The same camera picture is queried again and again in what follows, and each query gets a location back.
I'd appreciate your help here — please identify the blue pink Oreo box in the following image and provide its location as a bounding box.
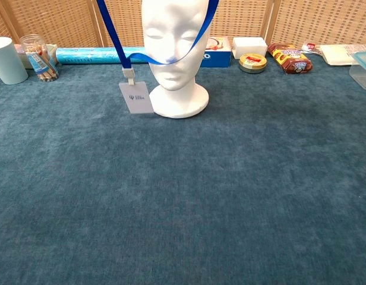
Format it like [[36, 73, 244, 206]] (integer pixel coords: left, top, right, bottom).
[[200, 36, 232, 68]]

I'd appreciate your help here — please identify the small red white sachet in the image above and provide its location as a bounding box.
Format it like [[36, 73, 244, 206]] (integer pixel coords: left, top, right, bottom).
[[301, 42, 323, 56]]

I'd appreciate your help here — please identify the blue cling film roll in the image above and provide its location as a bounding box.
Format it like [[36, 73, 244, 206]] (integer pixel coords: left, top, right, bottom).
[[55, 46, 150, 65]]

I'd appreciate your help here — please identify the clear container with blue lid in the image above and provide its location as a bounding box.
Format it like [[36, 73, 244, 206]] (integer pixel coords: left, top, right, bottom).
[[348, 50, 366, 91]]

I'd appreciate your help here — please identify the clear bag of white items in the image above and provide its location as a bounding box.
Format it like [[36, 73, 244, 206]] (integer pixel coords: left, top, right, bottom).
[[319, 43, 366, 66]]

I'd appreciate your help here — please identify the small white box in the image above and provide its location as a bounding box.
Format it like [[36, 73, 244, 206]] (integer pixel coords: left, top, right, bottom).
[[232, 36, 269, 60]]

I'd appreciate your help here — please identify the round tin with yellow lid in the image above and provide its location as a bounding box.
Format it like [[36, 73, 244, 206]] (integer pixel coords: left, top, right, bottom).
[[238, 53, 267, 74]]

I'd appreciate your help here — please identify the brown chocolate biscuit packet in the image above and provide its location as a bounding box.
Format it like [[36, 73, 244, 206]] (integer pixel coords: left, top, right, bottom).
[[266, 43, 314, 75]]

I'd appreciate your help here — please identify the teal velvet tablecloth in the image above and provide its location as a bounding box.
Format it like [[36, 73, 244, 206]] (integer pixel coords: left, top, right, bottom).
[[0, 53, 366, 285]]

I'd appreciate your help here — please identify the wicker folding screen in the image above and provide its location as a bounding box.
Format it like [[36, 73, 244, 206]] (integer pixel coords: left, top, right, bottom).
[[0, 0, 366, 51]]

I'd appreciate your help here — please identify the pale mint paper cup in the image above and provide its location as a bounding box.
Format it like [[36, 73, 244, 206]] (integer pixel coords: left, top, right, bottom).
[[0, 36, 29, 86]]

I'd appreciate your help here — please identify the blue lanyard strap with clip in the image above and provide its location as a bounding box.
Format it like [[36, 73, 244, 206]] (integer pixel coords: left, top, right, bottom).
[[96, 0, 220, 87]]

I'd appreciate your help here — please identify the white ID badge card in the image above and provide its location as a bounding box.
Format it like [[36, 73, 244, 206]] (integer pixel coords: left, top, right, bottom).
[[118, 81, 155, 115]]

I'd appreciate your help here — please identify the white foam mannequin head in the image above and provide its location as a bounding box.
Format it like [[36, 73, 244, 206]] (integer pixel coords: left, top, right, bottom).
[[141, 0, 213, 119]]

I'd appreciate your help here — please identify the clear jar of biscuit sticks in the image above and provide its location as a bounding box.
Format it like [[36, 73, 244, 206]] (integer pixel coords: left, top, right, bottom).
[[20, 34, 60, 83]]

